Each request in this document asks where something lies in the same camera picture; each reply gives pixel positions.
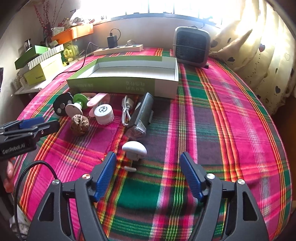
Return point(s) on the black bike light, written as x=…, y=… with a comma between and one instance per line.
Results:
x=141, y=118

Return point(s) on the black round disc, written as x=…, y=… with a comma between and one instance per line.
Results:
x=61, y=102

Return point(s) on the red berry branches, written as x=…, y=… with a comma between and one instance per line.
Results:
x=47, y=13

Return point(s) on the person's left hand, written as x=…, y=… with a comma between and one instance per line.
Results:
x=8, y=182

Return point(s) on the cream heart curtain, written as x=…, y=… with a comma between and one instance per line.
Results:
x=257, y=45

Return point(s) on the white mushroom hook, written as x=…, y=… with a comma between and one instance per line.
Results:
x=134, y=152

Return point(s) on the orange storage tray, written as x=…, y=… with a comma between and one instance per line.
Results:
x=73, y=33

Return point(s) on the pink cable clip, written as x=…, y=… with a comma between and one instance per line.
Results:
x=97, y=100

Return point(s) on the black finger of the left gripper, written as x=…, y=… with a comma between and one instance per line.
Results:
x=46, y=128

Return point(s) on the black charger adapter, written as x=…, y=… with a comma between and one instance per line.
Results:
x=112, y=41

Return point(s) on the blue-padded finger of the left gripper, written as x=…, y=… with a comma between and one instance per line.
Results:
x=31, y=122

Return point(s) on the plaid bed cover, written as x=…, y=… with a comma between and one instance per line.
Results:
x=217, y=119

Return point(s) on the brown walnut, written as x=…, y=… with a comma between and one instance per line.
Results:
x=79, y=125

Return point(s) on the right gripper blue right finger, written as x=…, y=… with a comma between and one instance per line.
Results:
x=194, y=175

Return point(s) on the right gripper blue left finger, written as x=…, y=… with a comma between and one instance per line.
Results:
x=102, y=174

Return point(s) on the green striped gift box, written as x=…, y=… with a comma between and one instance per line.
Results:
x=35, y=55

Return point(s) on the yellow green box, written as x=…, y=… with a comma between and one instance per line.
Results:
x=45, y=70

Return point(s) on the beige power strip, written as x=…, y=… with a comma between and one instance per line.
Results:
x=119, y=49

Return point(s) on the grey portable heater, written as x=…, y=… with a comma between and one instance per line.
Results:
x=191, y=46

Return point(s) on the green white spool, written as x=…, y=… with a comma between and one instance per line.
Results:
x=79, y=104

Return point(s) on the green white cardboard box tray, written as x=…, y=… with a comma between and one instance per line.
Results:
x=156, y=75

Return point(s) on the white round jar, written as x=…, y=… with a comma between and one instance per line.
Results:
x=104, y=114

